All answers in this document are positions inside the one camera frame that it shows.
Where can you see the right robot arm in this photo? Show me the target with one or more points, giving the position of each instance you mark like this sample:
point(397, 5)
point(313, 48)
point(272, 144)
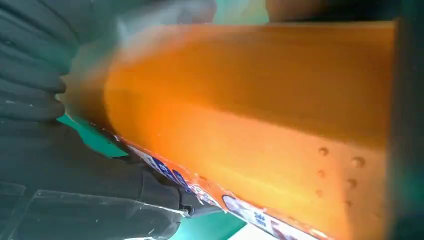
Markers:
point(30, 59)

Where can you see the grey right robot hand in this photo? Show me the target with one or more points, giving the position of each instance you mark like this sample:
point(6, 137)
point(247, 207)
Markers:
point(73, 185)

